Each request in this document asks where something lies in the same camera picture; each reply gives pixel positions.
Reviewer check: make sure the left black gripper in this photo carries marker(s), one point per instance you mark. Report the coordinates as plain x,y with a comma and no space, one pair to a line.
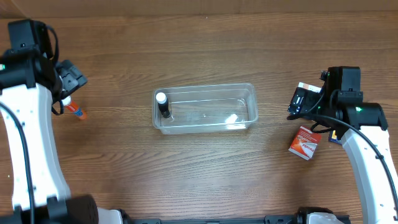
70,79

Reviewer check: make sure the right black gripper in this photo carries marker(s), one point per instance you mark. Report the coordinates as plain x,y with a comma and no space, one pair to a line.
308,97

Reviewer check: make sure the orange tube white cap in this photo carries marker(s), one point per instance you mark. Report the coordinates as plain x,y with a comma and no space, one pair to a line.
74,108

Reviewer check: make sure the red Panadol box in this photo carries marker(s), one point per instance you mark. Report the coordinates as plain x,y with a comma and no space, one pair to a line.
305,143

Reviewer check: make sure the blue VapoDrops lozenge box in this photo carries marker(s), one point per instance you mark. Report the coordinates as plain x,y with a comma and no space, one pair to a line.
333,138

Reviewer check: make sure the black tube white cap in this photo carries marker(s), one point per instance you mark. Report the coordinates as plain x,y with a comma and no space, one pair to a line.
163,104

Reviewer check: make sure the white Hansaplast box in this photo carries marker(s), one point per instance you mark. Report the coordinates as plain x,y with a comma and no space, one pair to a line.
307,87

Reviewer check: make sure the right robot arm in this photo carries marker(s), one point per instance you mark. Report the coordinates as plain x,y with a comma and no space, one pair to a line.
362,129

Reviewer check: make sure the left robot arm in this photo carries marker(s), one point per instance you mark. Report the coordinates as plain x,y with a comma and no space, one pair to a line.
32,81

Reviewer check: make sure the clear plastic container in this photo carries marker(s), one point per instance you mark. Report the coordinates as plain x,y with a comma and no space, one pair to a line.
207,108

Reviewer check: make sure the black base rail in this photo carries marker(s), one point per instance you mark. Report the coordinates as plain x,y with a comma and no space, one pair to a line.
268,219

